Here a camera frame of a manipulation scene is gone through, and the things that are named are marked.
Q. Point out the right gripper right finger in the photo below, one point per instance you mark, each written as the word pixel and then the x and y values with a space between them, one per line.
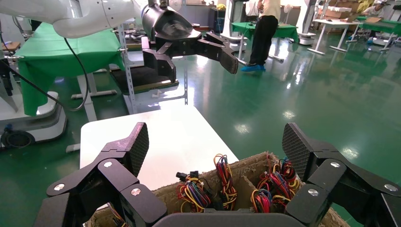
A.
pixel 332 178

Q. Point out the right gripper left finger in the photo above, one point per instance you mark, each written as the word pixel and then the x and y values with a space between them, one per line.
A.
pixel 119 175

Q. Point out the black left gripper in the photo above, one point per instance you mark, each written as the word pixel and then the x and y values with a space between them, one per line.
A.
pixel 169 28

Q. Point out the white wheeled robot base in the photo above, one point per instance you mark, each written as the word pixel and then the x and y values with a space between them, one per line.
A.
pixel 47 122

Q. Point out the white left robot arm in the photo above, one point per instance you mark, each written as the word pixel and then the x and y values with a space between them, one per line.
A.
pixel 94 15

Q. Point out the black shelf mat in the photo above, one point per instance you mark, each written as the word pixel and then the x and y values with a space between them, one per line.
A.
pixel 141 78

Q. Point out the white robot column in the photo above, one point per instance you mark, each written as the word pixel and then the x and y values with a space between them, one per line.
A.
pixel 233 15

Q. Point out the grey metal shelf rack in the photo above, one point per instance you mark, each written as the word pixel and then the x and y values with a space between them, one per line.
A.
pixel 130 84

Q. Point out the standing person black trousers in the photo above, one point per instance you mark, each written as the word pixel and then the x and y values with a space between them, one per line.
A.
pixel 263 37

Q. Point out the white table legs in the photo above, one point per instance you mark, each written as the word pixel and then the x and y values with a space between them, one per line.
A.
pixel 89 103

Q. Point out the brown cardboard divider box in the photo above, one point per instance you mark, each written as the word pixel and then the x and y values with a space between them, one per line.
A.
pixel 238 170

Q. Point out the white standing fan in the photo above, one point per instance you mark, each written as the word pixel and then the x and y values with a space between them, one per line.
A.
pixel 287 9

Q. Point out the white machine stand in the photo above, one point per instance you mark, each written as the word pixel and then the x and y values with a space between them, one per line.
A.
pixel 307 37

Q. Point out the green tablecloth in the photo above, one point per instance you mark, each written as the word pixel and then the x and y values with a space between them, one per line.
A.
pixel 62 50

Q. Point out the white table with boxes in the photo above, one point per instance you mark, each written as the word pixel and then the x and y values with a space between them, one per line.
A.
pixel 332 23

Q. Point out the stacked cardboard boxes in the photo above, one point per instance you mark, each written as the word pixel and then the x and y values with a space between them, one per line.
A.
pixel 338 12

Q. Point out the green covered long table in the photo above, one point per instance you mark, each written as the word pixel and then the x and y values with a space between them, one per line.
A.
pixel 382 26

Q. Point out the wooden stool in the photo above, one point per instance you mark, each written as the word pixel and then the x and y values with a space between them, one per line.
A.
pixel 11 46

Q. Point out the seated person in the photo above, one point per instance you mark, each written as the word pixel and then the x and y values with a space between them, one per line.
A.
pixel 374 11

